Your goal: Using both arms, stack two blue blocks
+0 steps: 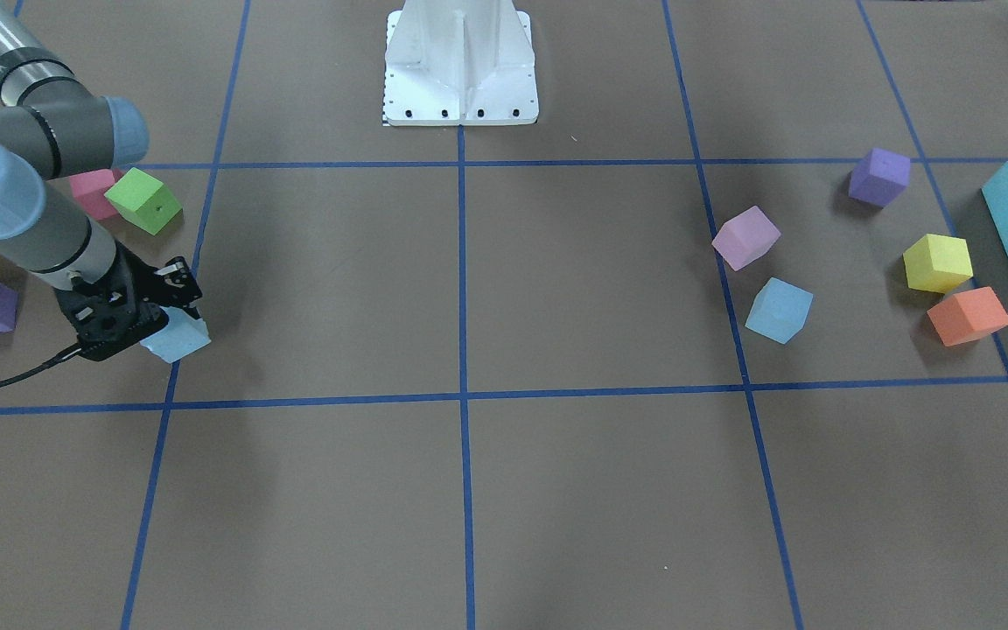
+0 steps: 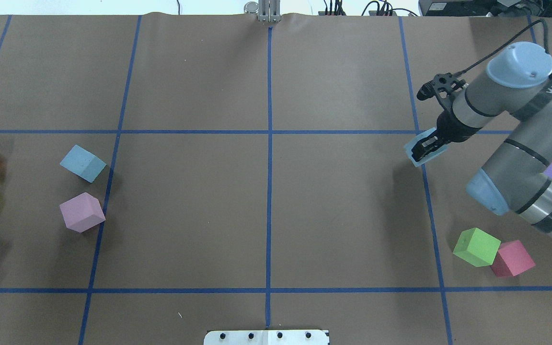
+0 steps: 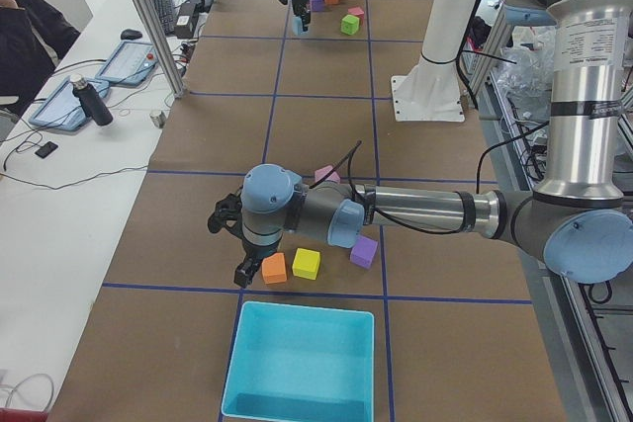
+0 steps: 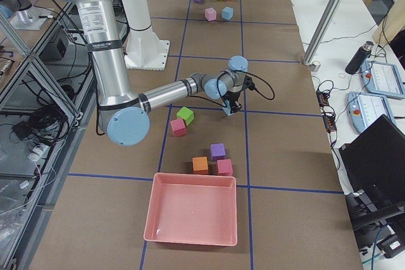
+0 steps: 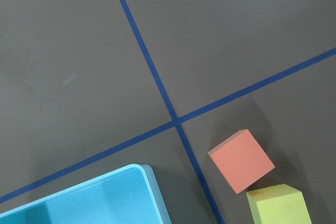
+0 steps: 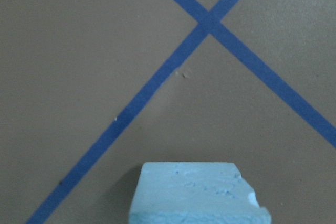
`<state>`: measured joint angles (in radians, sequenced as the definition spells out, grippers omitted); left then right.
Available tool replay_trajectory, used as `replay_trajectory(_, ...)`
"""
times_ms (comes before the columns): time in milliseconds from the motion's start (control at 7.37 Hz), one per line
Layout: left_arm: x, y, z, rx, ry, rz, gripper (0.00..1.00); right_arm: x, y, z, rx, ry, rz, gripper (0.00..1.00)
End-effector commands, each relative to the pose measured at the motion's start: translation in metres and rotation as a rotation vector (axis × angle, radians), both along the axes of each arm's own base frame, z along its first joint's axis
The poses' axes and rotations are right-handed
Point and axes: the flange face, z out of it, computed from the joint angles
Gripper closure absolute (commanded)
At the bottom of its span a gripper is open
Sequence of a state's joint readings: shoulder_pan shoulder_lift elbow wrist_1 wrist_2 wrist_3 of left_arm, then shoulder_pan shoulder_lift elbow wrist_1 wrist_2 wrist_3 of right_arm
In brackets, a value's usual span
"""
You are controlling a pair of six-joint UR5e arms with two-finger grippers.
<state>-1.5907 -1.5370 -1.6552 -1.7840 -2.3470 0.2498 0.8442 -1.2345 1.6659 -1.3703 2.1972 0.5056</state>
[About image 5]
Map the blue plastic bin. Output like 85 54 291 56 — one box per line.
1 164 171 223

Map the orange foam block near bin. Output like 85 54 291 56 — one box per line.
208 129 275 194

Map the yellow foam block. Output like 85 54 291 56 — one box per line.
246 184 312 224

